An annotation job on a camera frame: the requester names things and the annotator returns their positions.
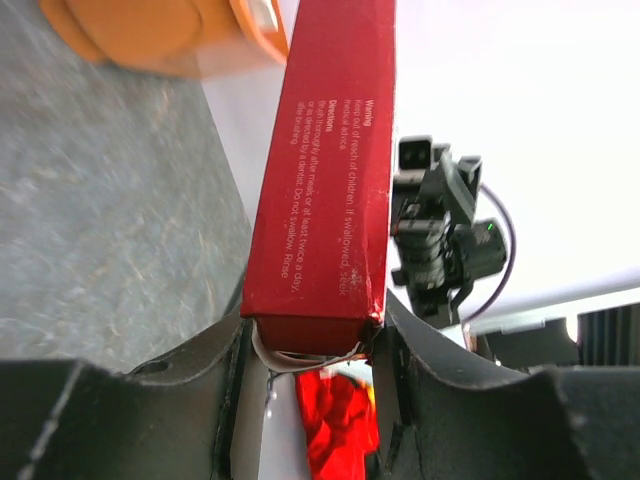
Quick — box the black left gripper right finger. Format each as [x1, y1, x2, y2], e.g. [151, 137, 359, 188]
[370, 295, 639, 479]

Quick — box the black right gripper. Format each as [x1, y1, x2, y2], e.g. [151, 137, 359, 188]
[390, 150, 482, 320]

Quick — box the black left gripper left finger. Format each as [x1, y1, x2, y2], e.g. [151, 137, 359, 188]
[1, 313, 265, 479]

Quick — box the red silver R&O box front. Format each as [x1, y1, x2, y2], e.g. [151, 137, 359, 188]
[241, 1, 396, 372]

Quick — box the orange plastic basin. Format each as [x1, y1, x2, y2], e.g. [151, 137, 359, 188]
[39, 0, 289, 80]

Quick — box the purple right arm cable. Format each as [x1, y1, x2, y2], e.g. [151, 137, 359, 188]
[457, 182, 517, 324]

